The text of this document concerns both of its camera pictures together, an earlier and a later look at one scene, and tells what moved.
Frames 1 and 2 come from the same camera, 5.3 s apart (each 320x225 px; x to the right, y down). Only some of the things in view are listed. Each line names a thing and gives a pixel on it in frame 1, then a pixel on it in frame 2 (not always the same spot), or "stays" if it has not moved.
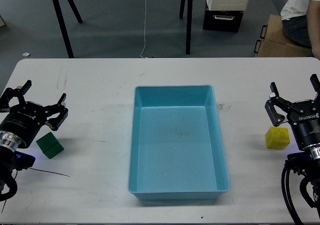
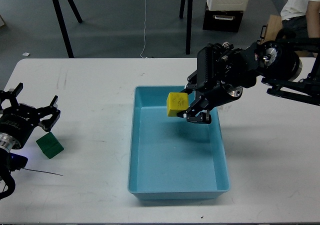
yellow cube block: x=277 y=138 → x=176 y=102
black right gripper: x=306 y=124 → x=223 y=71
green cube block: x=50 y=145 stays
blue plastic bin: x=176 y=150 stays
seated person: x=300 y=15 stays
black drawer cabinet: x=227 y=21 stays
